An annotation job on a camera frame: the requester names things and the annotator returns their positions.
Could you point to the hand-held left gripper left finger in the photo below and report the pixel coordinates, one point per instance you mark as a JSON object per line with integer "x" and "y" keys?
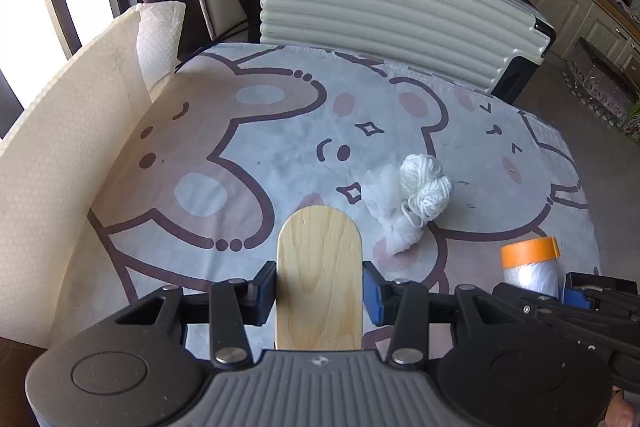
{"x": 267, "y": 294}

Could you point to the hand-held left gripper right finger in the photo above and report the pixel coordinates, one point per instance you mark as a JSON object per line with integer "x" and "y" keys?
{"x": 370, "y": 294}

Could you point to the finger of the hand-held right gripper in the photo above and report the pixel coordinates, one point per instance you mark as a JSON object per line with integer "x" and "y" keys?
{"x": 560, "y": 319}
{"x": 582, "y": 299}

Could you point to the wooden block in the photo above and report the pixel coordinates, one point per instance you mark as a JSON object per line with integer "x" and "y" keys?
{"x": 317, "y": 277}

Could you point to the plastic bag roll orange band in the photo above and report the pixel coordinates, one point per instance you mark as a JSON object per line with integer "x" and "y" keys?
{"x": 530, "y": 267}

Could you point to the white mesh bag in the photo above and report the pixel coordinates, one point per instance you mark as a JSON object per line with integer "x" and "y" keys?
{"x": 400, "y": 237}

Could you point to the white yarn ball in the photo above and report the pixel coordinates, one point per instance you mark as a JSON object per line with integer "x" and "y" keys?
{"x": 422, "y": 174}

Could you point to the person's right hand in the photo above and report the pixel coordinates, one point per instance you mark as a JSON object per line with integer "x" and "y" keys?
{"x": 625, "y": 409}

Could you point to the bear print blanket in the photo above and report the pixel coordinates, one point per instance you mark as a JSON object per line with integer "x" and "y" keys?
{"x": 280, "y": 117}

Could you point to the pack of water bottles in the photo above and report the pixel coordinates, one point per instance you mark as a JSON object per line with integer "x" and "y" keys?
{"x": 600, "y": 82}

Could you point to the white ribbed suitcase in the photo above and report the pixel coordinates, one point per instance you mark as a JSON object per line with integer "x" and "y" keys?
{"x": 375, "y": 7}

